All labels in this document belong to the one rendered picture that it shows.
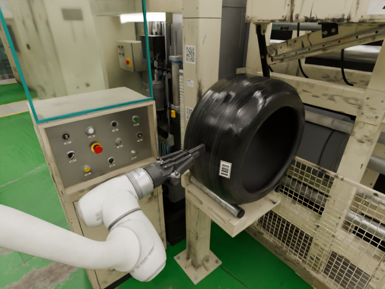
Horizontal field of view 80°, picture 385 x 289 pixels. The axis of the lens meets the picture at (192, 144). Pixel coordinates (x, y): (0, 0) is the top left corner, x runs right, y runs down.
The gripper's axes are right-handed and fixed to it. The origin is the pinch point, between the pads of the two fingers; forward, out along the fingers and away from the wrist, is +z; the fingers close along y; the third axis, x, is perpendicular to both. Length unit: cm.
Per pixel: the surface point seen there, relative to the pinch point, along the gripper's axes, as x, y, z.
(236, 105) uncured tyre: -13.7, -4.8, 15.6
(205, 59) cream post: -22.4, 26.5, 30.0
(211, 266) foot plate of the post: 125, 23, 16
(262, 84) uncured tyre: -17.5, -5.4, 28.8
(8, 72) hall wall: 96, 923, -54
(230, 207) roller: 33.4, -5.5, 10.6
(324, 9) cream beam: -38, -11, 54
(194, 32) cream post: -34, 30, 28
